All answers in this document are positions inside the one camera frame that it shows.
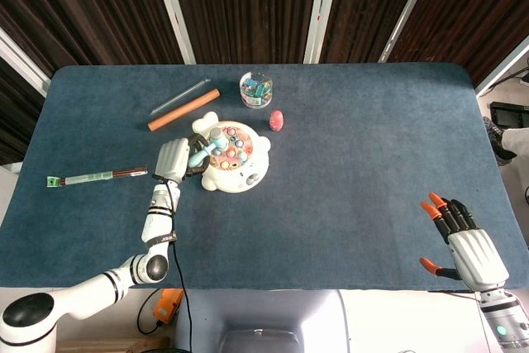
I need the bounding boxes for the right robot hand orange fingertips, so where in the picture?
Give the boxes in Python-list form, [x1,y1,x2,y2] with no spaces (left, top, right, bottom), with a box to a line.
[418,192,510,293]

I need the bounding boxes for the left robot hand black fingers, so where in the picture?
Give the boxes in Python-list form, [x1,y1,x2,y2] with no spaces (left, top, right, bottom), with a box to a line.
[153,132,212,184]

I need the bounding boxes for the teal toy hammer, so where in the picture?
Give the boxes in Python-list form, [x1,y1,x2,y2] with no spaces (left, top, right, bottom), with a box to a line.
[188,127,229,167]

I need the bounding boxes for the cream bear whack-a-mole toy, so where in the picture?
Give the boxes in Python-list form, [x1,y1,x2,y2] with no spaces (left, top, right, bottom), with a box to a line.
[191,111,273,194]

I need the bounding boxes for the brown wooden rod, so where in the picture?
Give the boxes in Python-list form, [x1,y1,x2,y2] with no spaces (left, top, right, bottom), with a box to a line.
[147,88,221,132]

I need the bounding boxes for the clear glass tube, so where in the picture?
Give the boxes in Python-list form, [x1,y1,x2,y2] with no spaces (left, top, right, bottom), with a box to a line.
[150,77,212,117]

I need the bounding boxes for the wrapped brown chopsticks pack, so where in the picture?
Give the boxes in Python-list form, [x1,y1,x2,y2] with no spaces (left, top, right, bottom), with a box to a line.
[46,165,150,188]

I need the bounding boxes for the clear jar of binder clips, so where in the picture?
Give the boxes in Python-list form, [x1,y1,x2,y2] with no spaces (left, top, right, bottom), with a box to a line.
[239,71,275,109]

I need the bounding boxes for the red nesting doll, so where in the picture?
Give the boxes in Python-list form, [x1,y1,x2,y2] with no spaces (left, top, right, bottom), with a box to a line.
[269,109,286,132]

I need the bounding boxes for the grey sneaker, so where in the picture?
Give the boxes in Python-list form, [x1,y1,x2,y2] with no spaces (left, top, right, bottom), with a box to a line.
[483,116,517,166]

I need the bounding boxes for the white trouser leg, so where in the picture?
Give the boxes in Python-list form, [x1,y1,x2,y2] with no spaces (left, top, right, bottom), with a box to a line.
[499,126,529,156]

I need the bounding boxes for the orange device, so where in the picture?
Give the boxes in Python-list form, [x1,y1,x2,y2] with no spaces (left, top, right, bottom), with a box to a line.
[153,288,185,323]

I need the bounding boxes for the black box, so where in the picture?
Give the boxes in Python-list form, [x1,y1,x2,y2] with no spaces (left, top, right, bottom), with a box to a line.
[489,101,529,126]

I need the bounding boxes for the blue table cloth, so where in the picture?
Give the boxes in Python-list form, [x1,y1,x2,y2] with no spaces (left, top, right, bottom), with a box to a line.
[0,62,529,291]

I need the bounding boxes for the grey robot torso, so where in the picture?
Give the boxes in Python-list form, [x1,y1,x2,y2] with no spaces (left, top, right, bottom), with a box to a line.
[175,289,351,353]

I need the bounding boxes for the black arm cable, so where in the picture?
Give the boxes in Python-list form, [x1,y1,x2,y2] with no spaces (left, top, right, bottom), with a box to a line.
[164,181,193,353]

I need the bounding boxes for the white partition post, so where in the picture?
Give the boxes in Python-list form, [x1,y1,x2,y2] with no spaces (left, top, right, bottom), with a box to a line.
[474,34,529,98]
[303,0,343,64]
[148,0,197,65]
[378,0,440,64]
[0,28,51,98]

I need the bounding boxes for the black floor cable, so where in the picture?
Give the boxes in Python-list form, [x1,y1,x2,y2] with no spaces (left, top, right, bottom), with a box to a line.
[137,288,166,334]

